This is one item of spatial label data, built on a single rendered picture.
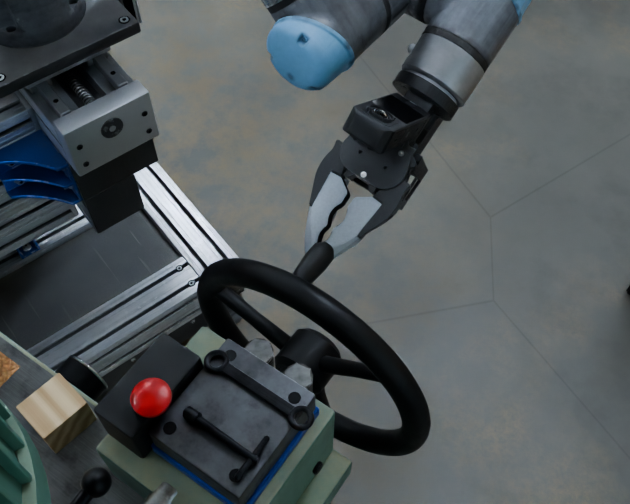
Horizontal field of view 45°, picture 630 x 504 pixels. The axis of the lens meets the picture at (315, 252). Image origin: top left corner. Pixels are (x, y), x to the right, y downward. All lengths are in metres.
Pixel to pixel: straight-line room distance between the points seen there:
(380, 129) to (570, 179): 1.44
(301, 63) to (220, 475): 0.38
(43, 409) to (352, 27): 0.44
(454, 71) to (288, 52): 0.16
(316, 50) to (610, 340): 1.28
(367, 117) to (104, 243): 1.07
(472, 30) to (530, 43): 1.65
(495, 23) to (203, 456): 0.49
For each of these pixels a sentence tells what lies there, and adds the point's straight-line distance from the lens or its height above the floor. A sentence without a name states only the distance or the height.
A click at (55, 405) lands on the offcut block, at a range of 0.69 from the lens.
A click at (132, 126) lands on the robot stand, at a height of 0.73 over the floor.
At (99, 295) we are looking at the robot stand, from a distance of 1.61.
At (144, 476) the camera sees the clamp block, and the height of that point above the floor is 0.96.
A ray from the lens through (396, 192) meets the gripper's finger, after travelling 0.75.
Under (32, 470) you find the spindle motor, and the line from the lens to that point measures 0.36.
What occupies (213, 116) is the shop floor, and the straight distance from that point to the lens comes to 2.15.
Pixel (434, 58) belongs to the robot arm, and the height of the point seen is 1.03.
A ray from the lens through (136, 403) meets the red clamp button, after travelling 0.58.
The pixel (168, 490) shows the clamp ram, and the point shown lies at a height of 0.96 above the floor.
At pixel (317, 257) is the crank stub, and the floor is 0.93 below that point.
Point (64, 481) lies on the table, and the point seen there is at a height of 0.90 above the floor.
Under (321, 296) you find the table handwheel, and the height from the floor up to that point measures 0.95.
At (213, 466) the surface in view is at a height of 1.00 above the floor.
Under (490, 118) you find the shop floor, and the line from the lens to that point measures 2.18.
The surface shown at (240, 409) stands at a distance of 0.59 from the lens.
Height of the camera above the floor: 1.55
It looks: 56 degrees down
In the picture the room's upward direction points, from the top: straight up
